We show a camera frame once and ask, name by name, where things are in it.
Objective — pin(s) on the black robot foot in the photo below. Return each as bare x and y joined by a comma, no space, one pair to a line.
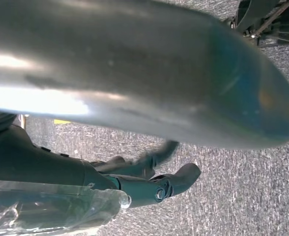
252,13

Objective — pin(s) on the silver robot leg shell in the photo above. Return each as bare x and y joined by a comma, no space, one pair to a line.
135,65

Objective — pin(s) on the clear plastic cover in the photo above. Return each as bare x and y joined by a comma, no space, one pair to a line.
48,211

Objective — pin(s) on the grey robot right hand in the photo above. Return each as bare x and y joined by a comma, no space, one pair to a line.
36,166

